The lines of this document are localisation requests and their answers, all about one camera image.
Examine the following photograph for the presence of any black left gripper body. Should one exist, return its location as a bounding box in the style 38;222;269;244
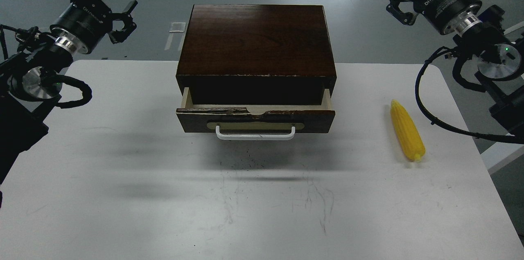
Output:
50;0;113;54

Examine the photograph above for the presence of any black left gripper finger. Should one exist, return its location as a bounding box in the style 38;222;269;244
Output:
108;0;138;44

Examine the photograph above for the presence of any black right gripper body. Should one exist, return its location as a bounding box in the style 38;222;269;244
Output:
413;0;482;35

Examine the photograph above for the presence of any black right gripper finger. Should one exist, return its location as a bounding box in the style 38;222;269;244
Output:
386;0;417;25

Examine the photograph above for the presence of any yellow corn cob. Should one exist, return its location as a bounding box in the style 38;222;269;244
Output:
391;99;426;162

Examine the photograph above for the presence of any dark wooden drawer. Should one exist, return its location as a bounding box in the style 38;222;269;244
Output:
176;88;336;141

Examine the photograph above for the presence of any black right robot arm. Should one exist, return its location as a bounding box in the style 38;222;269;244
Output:
386;0;524;145

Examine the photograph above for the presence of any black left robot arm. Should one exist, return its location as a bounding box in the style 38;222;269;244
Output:
0;0;138;181

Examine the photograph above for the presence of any dark wooden drawer cabinet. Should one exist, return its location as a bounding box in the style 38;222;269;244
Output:
176;5;337;105

